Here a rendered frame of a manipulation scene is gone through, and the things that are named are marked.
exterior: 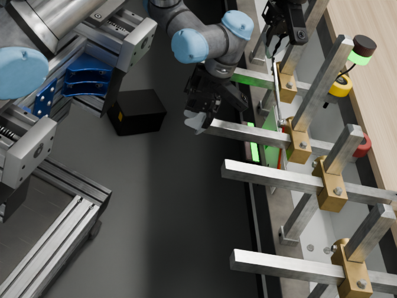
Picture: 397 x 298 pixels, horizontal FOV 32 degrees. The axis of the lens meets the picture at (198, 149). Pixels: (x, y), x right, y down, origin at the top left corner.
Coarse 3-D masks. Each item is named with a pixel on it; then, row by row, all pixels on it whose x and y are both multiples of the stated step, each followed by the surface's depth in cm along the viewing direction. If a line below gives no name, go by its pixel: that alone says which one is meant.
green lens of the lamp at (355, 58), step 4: (352, 52) 168; (352, 56) 169; (356, 56) 168; (360, 56) 168; (352, 60) 169; (356, 60) 169; (360, 60) 168; (364, 60) 169; (368, 60) 169; (360, 64) 169; (364, 64) 170
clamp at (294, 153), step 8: (288, 120) 188; (288, 128) 187; (296, 136) 184; (304, 136) 185; (296, 144) 181; (288, 152) 184; (296, 152) 181; (304, 152) 181; (288, 160) 183; (296, 160) 183; (304, 160) 183
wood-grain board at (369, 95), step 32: (352, 0) 243; (384, 0) 251; (352, 32) 227; (384, 32) 234; (352, 64) 213; (384, 64) 219; (352, 96) 203; (384, 96) 205; (384, 128) 193; (384, 160) 183
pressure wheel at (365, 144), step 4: (364, 136) 187; (364, 140) 186; (368, 140) 186; (360, 144) 184; (364, 144) 185; (368, 144) 185; (360, 148) 183; (364, 148) 183; (368, 148) 184; (356, 152) 183; (360, 152) 183; (364, 152) 184; (356, 156) 184; (360, 156) 185
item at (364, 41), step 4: (356, 36) 169; (360, 36) 169; (364, 36) 170; (356, 40) 167; (360, 40) 168; (364, 40) 168; (368, 40) 169; (372, 40) 170; (360, 44) 166; (364, 44) 167; (368, 44) 168; (372, 44) 168; (368, 48) 166; (372, 48) 167; (344, 64) 171; (352, 68) 173; (344, 72) 175
